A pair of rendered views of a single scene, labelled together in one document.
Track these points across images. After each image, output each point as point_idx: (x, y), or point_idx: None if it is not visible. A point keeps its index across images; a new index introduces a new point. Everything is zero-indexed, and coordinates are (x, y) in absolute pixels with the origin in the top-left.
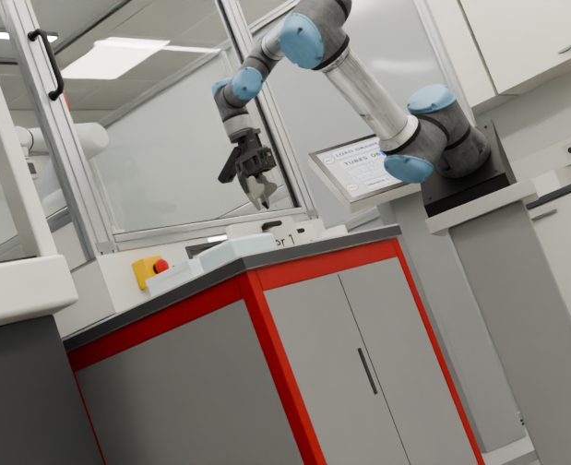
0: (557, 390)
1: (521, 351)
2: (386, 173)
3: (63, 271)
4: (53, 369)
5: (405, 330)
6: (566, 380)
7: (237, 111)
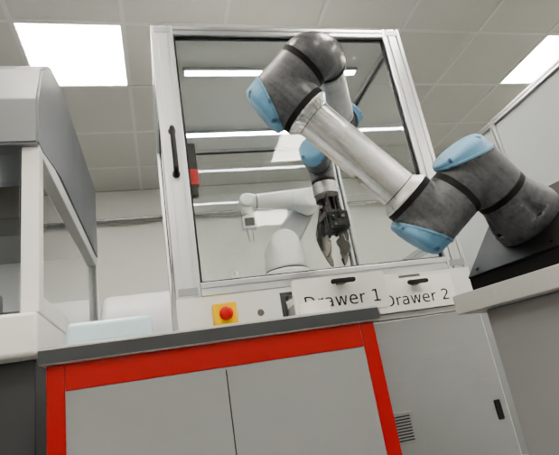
0: None
1: None
2: None
3: (25, 328)
4: (13, 409)
5: (337, 447)
6: None
7: (319, 177)
